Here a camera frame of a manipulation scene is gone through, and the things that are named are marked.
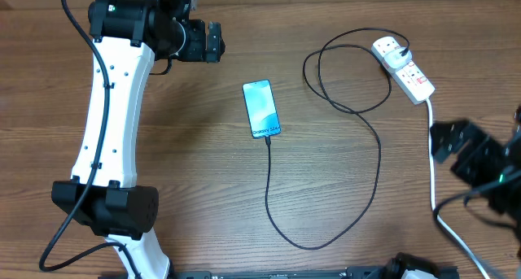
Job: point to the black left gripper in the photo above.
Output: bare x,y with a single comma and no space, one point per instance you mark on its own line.
199,50

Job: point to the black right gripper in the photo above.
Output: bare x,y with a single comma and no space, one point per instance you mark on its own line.
473,150

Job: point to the blue Galaxy smartphone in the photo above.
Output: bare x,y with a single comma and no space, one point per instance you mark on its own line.
261,109

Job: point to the white power strip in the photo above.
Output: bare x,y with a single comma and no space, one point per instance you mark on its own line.
410,78

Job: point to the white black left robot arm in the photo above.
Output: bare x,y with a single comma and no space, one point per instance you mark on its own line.
126,38

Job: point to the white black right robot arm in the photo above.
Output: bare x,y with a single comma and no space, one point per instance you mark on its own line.
486,270

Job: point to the white charger plug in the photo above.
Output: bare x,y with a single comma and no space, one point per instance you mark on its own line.
397,59

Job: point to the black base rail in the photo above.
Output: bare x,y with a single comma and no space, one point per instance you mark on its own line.
351,272

